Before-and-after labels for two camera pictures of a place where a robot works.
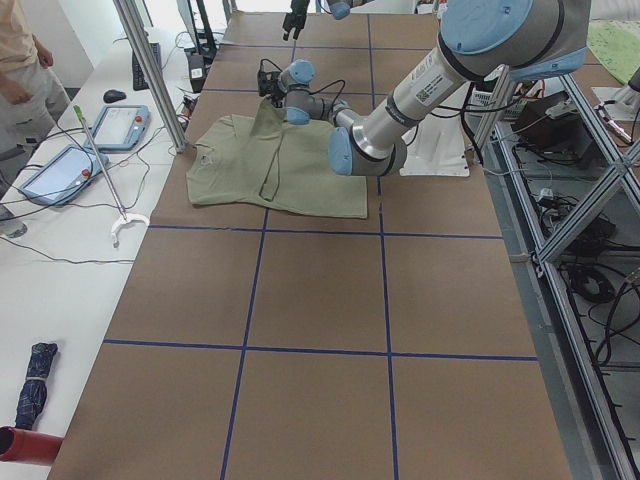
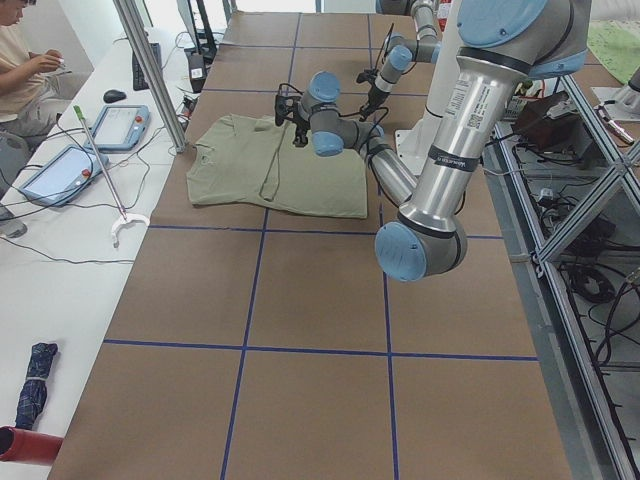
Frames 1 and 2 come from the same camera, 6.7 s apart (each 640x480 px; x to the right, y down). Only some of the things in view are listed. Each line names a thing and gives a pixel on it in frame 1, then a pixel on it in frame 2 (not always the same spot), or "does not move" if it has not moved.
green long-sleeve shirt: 263,160 does not move
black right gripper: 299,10 -> 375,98
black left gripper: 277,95 -> 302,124
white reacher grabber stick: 131,216 does not move
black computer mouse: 114,95 does not move
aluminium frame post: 154,76 does not move
